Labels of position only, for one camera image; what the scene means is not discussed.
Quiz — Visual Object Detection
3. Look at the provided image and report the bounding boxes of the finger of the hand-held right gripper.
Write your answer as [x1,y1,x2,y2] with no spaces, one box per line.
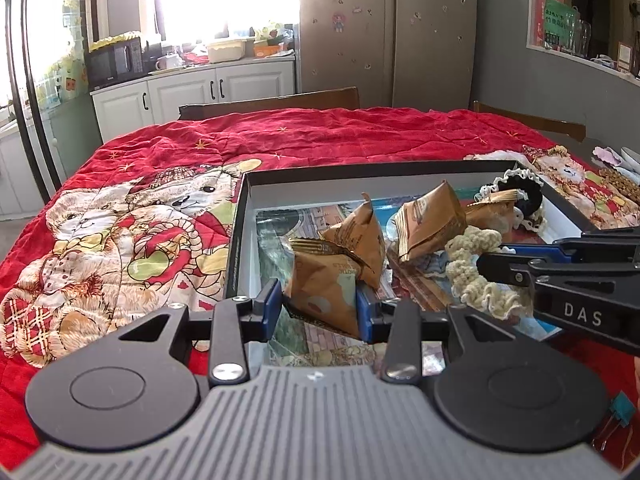
[477,254,617,287]
[500,225,640,263]

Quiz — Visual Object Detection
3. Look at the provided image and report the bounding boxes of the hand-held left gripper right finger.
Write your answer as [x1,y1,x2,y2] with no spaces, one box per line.
[355,288,516,385]

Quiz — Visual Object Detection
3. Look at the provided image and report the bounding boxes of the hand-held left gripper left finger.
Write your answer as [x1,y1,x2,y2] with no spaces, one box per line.
[117,279,282,386]

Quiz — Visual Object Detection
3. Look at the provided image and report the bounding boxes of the cream crocheted scrunchie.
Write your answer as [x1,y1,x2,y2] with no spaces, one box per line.
[444,226,538,318]

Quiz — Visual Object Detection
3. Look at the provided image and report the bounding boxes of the brown pyramid snack packet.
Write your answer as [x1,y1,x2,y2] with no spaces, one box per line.
[320,191,388,291]
[465,187,521,233]
[282,237,367,336]
[392,180,468,263]

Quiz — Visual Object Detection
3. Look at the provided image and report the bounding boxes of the black shallow box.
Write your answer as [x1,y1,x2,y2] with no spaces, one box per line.
[227,160,611,376]

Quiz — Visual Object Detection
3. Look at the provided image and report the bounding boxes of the black cream-edged crocheted scrunchie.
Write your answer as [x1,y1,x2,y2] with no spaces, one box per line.
[475,167,548,233]

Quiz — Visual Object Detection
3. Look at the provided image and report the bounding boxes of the pile of brown nuts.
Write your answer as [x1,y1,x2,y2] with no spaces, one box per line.
[597,167,640,206]

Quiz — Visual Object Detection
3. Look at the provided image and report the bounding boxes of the blue binder clip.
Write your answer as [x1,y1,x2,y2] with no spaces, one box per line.
[611,391,633,429]

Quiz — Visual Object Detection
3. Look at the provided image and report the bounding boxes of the dark wooden chair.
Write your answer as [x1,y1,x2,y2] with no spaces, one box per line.
[178,86,361,122]
[472,100,587,143]

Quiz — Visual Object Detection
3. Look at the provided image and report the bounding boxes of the red bear-print blanket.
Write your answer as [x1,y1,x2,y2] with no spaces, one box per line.
[0,106,640,461]

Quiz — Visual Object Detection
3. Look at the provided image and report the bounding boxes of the clear drinking glass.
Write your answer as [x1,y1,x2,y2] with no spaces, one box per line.
[577,19,594,57]
[565,12,582,56]

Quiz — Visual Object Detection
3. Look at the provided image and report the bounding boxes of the green paper sign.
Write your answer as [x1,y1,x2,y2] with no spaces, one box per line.
[542,0,581,51]

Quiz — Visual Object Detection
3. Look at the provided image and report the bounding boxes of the white kitchen cabinet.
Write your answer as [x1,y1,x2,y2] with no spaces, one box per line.
[90,55,297,143]

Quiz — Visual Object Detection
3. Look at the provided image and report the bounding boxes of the red paper poster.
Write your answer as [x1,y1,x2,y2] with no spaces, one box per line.
[535,0,566,46]

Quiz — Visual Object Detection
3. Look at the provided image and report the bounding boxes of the cream plastic container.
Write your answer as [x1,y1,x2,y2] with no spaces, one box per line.
[206,39,247,63]

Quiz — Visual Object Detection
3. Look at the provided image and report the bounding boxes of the beige refrigerator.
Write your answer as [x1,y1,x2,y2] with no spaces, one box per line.
[299,0,481,111]

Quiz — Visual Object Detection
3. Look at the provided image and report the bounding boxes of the black microwave oven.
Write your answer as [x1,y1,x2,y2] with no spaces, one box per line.
[84,37,145,88]

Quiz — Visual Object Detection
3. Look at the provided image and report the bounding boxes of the white wall shelf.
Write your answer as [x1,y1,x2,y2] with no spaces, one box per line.
[525,0,640,81]

